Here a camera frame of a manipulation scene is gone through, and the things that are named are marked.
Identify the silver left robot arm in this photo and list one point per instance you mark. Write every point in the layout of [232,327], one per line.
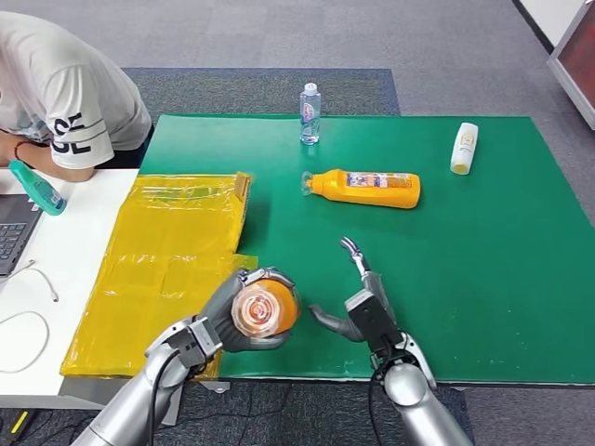
[121,412]

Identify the grey metal table bracket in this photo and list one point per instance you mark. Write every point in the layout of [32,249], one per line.
[176,409]

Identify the clear plastic water bottle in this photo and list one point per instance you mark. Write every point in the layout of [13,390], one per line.
[309,120]

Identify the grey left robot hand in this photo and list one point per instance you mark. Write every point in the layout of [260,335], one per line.
[218,314]

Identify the white framed red cabinet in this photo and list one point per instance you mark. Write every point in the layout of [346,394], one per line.
[581,61]

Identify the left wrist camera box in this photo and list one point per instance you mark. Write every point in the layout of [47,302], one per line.
[205,341]

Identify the white table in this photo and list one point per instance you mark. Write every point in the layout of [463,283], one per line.
[79,277]

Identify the person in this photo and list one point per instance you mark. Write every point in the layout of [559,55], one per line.
[69,80]

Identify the yellow plastic bag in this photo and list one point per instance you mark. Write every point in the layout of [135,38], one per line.
[162,246]

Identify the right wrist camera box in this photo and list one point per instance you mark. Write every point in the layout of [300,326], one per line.
[371,323]

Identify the orange bottle with clear cap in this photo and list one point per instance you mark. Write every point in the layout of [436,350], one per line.
[265,311]
[371,192]

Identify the small yellow strip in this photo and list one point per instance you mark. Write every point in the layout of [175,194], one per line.
[18,423]

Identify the green table mat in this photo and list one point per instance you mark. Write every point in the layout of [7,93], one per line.
[488,277]

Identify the small white bottle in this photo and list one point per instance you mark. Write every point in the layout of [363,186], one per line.
[463,149]

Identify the teal plastic bottle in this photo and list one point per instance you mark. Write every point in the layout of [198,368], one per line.
[38,191]

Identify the dark grey laptop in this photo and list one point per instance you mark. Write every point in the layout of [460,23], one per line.
[16,228]

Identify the person's forearm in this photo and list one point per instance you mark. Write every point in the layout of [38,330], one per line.
[56,166]

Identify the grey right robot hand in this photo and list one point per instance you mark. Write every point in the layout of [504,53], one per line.
[334,323]

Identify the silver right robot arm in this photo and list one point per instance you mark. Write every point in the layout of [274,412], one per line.
[418,406]

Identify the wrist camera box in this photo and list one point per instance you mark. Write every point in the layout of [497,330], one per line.
[205,341]
[371,323]

